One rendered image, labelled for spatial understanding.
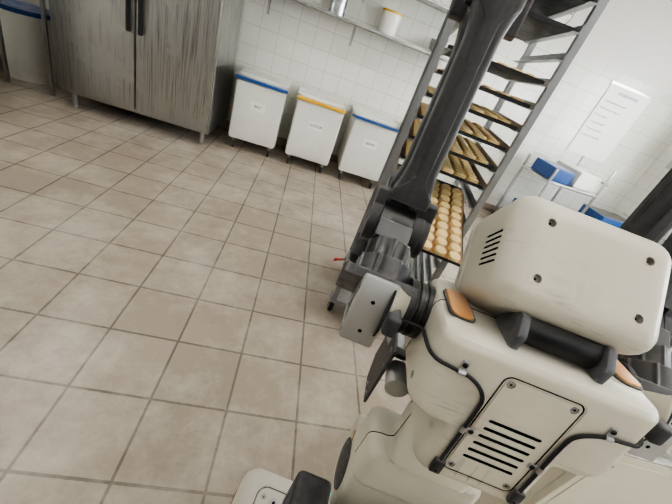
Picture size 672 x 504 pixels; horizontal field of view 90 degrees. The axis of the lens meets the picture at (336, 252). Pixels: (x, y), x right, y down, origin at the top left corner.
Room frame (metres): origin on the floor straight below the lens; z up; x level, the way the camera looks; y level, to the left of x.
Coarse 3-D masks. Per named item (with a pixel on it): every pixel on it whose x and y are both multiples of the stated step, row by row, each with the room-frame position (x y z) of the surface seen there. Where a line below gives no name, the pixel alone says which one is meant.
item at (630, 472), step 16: (624, 464) 0.56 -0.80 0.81; (640, 464) 0.57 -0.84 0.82; (656, 464) 0.57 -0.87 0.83; (544, 480) 0.59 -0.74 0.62; (560, 480) 0.57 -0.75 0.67; (576, 480) 0.56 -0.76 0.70; (592, 480) 0.56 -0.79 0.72; (608, 480) 0.56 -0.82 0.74; (624, 480) 0.57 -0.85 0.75; (640, 480) 0.57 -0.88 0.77; (656, 480) 0.58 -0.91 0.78; (480, 496) 0.66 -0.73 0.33; (528, 496) 0.58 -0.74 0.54; (544, 496) 0.56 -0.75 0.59; (560, 496) 0.56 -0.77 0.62; (576, 496) 0.56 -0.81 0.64; (592, 496) 0.57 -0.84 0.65; (608, 496) 0.57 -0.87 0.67; (624, 496) 0.58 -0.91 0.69; (640, 496) 0.58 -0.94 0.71; (656, 496) 0.58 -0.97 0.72
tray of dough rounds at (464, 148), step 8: (416, 120) 2.08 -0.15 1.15; (416, 128) 1.80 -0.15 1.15; (456, 136) 2.08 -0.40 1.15; (456, 144) 1.77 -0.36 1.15; (464, 144) 1.87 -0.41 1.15; (472, 144) 1.98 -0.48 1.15; (456, 152) 1.62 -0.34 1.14; (464, 152) 1.68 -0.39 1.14; (472, 152) 1.80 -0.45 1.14; (480, 152) 1.81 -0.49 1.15; (472, 160) 1.60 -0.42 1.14; (480, 160) 1.62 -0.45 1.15; (488, 168) 1.59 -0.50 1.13
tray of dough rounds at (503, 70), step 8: (448, 56) 2.15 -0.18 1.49; (496, 64) 1.60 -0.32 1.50; (504, 64) 1.62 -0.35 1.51; (496, 72) 1.92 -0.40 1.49; (504, 72) 1.71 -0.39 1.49; (512, 72) 1.60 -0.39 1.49; (520, 72) 1.60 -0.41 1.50; (520, 80) 1.82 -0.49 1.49; (528, 80) 1.63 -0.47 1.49; (536, 80) 1.59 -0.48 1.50
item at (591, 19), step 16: (608, 0) 1.56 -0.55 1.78; (592, 16) 1.56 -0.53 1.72; (576, 48) 1.56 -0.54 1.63; (560, 64) 1.57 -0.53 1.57; (560, 80) 1.56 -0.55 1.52; (544, 96) 1.56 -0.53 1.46; (528, 128) 1.56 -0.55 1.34; (512, 144) 1.57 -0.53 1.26; (496, 176) 1.56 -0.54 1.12; (480, 208) 1.56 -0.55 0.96
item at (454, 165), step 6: (408, 144) 1.84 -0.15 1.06; (402, 150) 1.73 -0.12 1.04; (408, 150) 1.69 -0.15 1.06; (450, 156) 1.95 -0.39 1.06; (444, 162) 1.73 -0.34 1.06; (450, 162) 1.89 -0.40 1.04; (456, 162) 1.84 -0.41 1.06; (462, 162) 1.90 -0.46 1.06; (468, 162) 1.96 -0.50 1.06; (444, 168) 1.61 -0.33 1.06; (450, 168) 1.66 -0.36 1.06; (456, 168) 1.72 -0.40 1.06; (462, 168) 1.84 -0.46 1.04; (468, 168) 1.81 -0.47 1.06; (456, 174) 1.61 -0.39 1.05; (462, 174) 1.62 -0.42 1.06; (468, 174) 1.67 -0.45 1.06; (474, 174) 1.72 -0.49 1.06; (468, 180) 1.61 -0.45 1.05; (474, 180) 1.60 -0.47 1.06
